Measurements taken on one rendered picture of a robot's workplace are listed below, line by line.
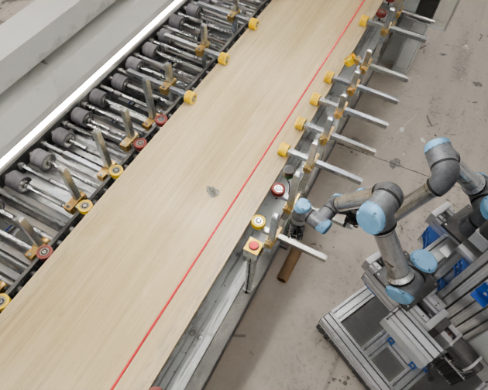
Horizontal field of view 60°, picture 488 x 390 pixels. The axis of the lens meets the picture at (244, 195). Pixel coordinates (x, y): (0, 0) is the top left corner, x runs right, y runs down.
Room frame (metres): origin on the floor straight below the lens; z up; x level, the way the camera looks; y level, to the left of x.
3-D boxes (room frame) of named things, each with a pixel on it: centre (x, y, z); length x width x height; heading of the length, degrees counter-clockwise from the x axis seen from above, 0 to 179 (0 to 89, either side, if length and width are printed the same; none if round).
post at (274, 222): (1.11, -0.17, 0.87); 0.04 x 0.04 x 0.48; 66
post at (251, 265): (0.87, -0.06, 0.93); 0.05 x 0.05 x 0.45; 66
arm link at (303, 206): (1.08, -0.28, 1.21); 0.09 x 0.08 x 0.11; 52
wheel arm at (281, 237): (1.10, -0.27, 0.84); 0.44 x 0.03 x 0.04; 66
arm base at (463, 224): (1.15, -1.19, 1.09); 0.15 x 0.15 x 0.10
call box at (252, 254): (0.87, -0.06, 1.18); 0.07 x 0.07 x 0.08; 66
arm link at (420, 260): (0.84, -0.80, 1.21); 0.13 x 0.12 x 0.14; 142
